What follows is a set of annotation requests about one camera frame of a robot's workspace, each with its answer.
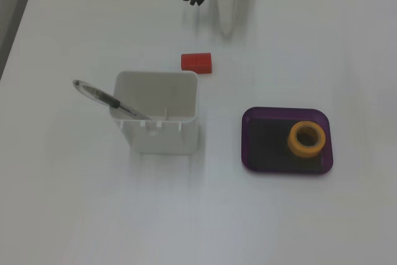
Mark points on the red cube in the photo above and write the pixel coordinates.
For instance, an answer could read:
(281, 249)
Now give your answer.
(196, 63)

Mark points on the white plastic box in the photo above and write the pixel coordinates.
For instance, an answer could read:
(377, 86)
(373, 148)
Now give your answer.
(161, 137)

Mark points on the purple tray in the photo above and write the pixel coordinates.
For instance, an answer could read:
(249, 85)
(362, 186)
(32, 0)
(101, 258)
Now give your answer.
(263, 141)

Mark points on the yellow tape roll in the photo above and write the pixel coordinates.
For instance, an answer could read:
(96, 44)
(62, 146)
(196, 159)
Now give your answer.
(294, 145)

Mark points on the clear black ballpoint pen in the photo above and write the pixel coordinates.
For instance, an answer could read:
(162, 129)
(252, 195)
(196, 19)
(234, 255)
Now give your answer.
(104, 96)

